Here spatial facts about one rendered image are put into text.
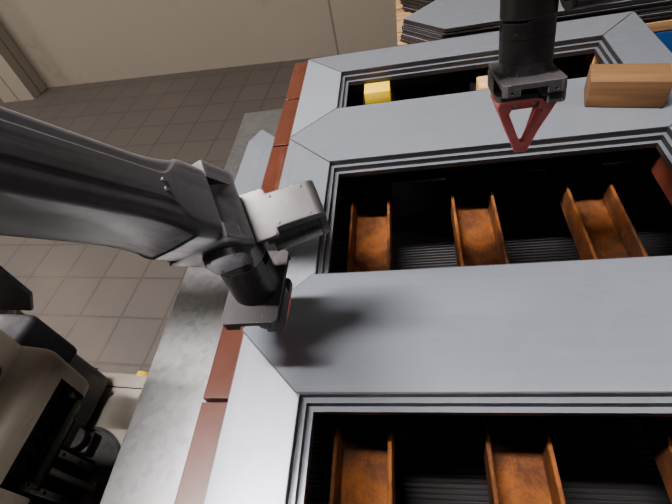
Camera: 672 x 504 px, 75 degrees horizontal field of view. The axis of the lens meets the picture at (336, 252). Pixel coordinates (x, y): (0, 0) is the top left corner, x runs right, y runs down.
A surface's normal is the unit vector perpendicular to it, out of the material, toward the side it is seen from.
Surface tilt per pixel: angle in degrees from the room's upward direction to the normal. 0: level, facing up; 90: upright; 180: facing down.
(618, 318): 0
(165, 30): 90
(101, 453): 0
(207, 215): 72
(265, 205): 31
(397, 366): 0
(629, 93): 90
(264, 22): 90
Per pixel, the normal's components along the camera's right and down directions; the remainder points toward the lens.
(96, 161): 0.87, -0.40
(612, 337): -0.18, -0.65
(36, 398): 0.99, 0.08
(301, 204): 0.07, -0.23
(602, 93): -0.32, 0.75
